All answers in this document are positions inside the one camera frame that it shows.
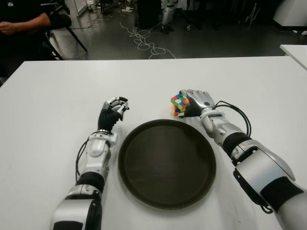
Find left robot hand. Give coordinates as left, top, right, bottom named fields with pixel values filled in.
left=97, top=95, right=131, bottom=132

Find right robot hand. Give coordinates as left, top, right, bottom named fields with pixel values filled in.
left=178, top=89, right=215, bottom=118

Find multicoloured Rubik's cube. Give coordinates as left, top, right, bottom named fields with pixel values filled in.
left=170, top=92, right=191, bottom=116

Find dark round plate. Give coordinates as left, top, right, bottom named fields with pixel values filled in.
left=117, top=119, right=217, bottom=211

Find silver humanoid robot legs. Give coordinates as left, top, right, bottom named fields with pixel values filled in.
left=161, top=0, right=179, bottom=33

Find grey metal stand legs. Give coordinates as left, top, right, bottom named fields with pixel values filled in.
left=244, top=2, right=261, bottom=27

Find black cabinet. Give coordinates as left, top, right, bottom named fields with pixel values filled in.
left=136, top=0, right=164, bottom=29

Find white side table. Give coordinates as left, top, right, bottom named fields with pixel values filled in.
left=279, top=44, right=307, bottom=72

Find black chair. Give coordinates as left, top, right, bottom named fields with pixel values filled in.
left=42, top=0, right=88, bottom=60

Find white board panel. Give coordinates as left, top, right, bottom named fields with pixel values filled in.
left=64, top=0, right=88, bottom=17

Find person in black shirt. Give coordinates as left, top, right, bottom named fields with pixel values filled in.
left=0, top=0, right=52, bottom=72

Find white machine housing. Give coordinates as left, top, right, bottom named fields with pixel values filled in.
left=272, top=0, right=307, bottom=31

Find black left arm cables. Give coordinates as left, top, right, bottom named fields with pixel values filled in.
left=74, top=140, right=89, bottom=177

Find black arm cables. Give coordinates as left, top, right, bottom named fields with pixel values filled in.
left=214, top=100, right=252, bottom=138
left=74, top=140, right=89, bottom=177

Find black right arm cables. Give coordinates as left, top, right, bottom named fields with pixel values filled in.
left=214, top=100, right=252, bottom=138

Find tangled white floor cable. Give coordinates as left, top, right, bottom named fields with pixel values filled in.
left=119, top=11, right=177, bottom=60

